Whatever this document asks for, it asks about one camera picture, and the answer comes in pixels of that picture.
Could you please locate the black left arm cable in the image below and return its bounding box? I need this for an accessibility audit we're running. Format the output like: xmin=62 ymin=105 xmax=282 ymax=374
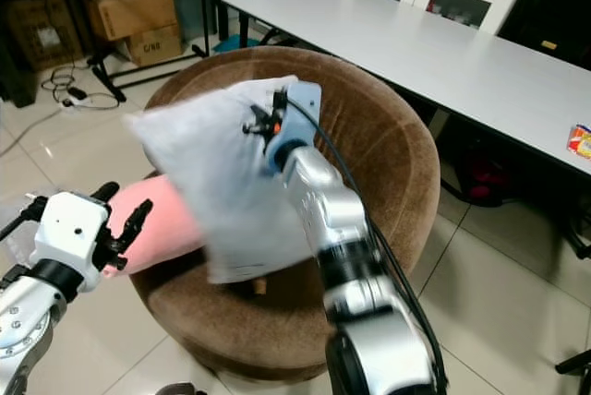
xmin=0 ymin=198 xmax=49 ymax=245

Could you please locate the large cardboard box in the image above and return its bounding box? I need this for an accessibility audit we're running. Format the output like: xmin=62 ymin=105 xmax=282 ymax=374
xmin=86 ymin=0 xmax=182 ymax=43

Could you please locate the small printed cardboard box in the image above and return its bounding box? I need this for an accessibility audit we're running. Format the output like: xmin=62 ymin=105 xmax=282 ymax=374
xmin=125 ymin=24 xmax=187 ymax=68

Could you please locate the grey pillow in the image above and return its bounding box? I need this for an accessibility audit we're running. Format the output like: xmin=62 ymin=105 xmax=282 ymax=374
xmin=125 ymin=77 xmax=324 ymax=285

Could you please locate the pink pillow with cat print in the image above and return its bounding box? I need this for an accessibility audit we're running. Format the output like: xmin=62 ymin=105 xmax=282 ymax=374
xmin=106 ymin=174 xmax=210 ymax=277

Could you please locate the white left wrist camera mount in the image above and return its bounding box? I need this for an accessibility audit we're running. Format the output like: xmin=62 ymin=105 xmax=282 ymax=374
xmin=32 ymin=192 xmax=112 ymax=272

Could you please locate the cardboard box with white label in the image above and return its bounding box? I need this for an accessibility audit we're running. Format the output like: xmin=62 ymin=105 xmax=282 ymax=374
xmin=5 ymin=0 xmax=85 ymax=69

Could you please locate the white rectangular table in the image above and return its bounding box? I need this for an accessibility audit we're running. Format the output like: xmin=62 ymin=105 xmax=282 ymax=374
xmin=222 ymin=0 xmax=591 ymax=180

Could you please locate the orange snack packet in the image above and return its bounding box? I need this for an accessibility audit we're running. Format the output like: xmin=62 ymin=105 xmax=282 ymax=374
xmin=568 ymin=124 xmax=591 ymax=158

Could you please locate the brown round sofa chair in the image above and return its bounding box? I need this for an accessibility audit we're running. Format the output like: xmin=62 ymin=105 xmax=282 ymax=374
xmin=129 ymin=47 xmax=442 ymax=383

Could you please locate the dark red bag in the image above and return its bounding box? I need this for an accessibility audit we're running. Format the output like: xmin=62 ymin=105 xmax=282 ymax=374
xmin=462 ymin=150 xmax=514 ymax=203

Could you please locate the blue rug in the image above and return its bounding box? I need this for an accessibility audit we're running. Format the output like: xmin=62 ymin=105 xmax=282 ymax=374
xmin=211 ymin=35 xmax=247 ymax=54

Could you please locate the dark robot foot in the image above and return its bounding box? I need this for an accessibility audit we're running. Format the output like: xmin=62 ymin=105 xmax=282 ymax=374
xmin=157 ymin=382 xmax=210 ymax=395

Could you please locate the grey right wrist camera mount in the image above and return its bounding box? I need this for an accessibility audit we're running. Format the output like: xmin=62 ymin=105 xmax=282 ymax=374
xmin=268 ymin=81 xmax=323 ymax=174

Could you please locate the white power strip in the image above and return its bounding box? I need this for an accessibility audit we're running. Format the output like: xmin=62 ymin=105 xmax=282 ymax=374
xmin=64 ymin=89 xmax=90 ymax=109

